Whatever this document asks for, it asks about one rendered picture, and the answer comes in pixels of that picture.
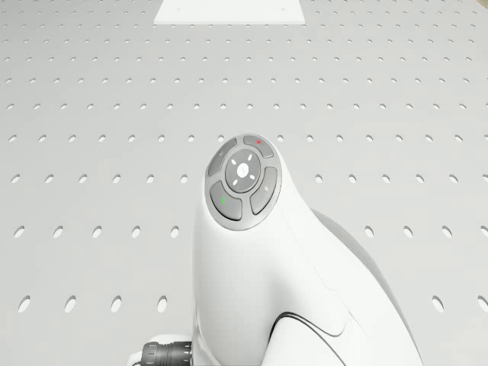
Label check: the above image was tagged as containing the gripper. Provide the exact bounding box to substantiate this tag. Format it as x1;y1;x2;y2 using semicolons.
127;333;194;366

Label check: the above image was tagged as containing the white board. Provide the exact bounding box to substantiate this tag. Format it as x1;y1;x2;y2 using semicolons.
153;0;307;27

